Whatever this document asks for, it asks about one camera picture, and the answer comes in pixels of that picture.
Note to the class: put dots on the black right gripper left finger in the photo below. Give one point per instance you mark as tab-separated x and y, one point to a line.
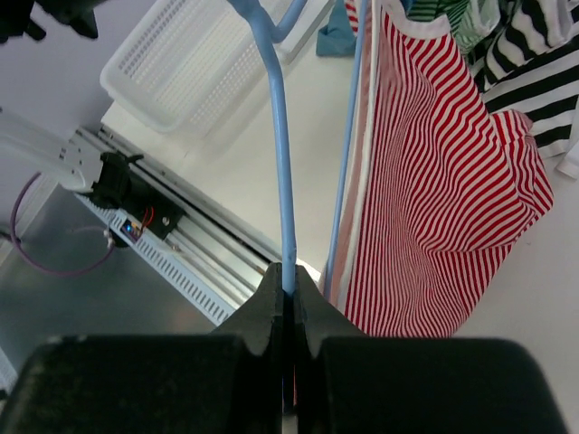
259	321

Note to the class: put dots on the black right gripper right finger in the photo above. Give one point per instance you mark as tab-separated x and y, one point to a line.
316	319

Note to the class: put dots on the red striped tank top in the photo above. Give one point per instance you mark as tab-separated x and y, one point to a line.
440	189

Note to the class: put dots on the light blue wire hanger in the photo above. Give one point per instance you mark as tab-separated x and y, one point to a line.
267	34

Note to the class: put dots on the black striped tank top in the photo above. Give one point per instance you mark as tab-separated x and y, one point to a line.
529	63

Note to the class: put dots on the green striped tank top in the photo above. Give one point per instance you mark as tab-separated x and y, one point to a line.
471	21

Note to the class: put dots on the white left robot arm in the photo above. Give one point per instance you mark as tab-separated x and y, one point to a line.
105	178

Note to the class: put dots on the teal tank top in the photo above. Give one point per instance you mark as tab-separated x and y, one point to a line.
337	38

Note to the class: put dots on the white plastic basket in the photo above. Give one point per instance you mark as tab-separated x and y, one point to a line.
184	66

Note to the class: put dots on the white clothes rack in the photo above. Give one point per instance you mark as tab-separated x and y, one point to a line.
293	44

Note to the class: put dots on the aluminium mounting rail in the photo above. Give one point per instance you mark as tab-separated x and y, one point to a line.
231	256

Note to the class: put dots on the white slotted cable duct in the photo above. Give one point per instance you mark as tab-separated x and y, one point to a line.
168	265

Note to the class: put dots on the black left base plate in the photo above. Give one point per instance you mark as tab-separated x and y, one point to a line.
148	210

